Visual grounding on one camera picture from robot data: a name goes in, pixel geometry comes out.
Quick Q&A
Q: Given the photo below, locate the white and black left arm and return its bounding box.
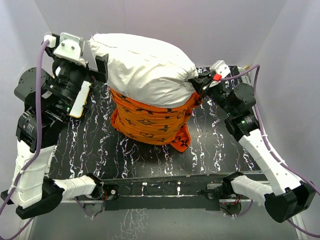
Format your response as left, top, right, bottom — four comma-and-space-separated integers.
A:
0, 55, 109, 220

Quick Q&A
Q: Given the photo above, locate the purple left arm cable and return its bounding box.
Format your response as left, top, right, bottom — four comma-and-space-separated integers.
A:
0, 39, 51, 240

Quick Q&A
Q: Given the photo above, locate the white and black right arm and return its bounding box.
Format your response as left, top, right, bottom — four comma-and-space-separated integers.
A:
190, 73, 316, 223

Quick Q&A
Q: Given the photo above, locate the aluminium frame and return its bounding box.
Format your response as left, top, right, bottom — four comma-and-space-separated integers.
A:
17, 65, 310, 240

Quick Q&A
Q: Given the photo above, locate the orange patterned plush pillowcase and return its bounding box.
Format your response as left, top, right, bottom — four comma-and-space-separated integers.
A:
109, 89, 203, 153

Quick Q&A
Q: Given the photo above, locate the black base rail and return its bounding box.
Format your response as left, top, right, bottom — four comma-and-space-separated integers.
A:
74, 174, 251, 212

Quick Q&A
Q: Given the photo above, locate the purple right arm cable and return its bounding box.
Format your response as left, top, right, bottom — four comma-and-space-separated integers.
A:
221, 64, 320, 238

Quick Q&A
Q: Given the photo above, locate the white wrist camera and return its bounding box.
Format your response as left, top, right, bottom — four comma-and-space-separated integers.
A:
43, 32, 87, 67
209, 60, 231, 88

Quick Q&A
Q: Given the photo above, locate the white board with wooden frame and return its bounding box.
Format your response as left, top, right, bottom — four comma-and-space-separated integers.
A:
68, 81, 92, 119

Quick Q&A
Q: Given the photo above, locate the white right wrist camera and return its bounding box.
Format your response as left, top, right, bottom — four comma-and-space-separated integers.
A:
209, 60, 231, 88

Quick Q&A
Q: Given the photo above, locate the white pillow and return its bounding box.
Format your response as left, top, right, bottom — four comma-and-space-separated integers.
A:
88, 33, 198, 108

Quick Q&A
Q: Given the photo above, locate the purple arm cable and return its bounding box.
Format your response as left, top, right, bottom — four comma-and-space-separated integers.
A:
0, 39, 51, 240
221, 64, 320, 238

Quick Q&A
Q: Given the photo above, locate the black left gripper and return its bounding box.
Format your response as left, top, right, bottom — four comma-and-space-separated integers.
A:
48, 47, 109, 114

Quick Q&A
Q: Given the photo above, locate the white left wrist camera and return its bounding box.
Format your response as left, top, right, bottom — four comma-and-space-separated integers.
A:
43, 32, 87, 67

